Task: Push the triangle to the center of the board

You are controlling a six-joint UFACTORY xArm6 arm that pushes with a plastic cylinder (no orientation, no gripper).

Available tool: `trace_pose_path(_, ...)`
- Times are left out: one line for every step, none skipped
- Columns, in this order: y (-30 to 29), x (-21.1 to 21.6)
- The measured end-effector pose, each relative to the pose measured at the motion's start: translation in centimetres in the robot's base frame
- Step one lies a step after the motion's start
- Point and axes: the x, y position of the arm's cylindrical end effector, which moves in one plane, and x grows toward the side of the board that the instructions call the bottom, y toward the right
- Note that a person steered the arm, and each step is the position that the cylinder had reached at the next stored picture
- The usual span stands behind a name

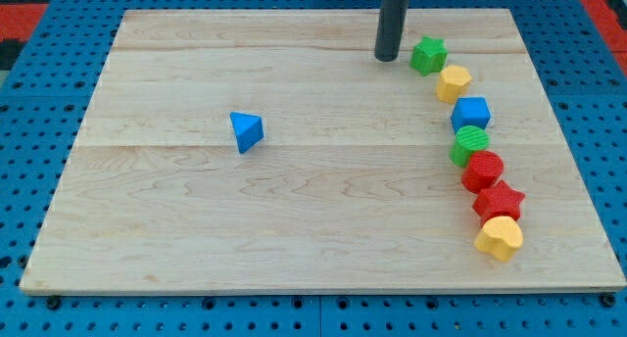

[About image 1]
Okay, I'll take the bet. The green star block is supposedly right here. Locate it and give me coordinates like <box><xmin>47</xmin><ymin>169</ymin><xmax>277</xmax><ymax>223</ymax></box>
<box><xmin>410</xmin><ymin>35</ymin><xmax>448</xmax><ymax>76</ymax></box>

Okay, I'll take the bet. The blue triangle block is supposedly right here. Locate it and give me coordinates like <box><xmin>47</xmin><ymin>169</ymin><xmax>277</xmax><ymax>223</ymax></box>
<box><xmin>229</xmin><ymin>112</ymin><xmax>265</xmax><ymax>154</ymax></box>

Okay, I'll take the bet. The blue cube block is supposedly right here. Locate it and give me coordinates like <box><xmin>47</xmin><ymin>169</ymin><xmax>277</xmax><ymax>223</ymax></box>
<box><xmin>450</xmin><ymin>96</ymin><xmax>492</xmax><ymax>133</ymax></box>

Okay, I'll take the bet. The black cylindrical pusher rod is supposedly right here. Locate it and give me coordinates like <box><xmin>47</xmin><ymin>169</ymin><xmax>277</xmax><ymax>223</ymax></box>
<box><xmin>374</xmin><ymin>0</ymin><xmax>410</xmax><ymax>62</ymax></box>

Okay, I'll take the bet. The red star block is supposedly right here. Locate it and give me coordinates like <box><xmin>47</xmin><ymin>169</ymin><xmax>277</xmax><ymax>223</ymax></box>
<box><xmin>472</xmin><ymin>180</ymin><xmax>526</xmax><ymax>226</ymax></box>

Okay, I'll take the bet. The light wooden board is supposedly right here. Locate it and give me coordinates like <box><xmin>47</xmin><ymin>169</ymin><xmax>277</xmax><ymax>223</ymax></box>
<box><xmin>20</xmin><ymin>9</ymin><xmax>626</xmax><ymax>296</ymax></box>

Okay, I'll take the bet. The yellow hexagon block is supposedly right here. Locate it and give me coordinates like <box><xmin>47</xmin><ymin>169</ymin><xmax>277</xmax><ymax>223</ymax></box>
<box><xmin>436</xmin><ymin>65</ymin><xmax>472</xmax><ymax>104</ymax></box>

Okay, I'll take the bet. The red cylinder block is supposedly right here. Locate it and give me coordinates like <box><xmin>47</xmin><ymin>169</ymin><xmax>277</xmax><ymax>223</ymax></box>
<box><xmin>461</xmin><ymin>151</ymin><xmax>505</xmax><ymax>194</ymax></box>

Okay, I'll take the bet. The green cylinder block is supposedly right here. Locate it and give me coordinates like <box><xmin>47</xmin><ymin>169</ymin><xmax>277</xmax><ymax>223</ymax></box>
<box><xmin>449</xmin><ymin>125</ymin><xmax>490</xmax><ymax>168</ymax></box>

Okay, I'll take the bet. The yellow heart block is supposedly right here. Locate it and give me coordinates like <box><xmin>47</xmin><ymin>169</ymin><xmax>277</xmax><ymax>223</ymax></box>
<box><xmin>474</xmin><ymin>216</ymin><xmax>524</xmax><ymax>263</ymax></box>

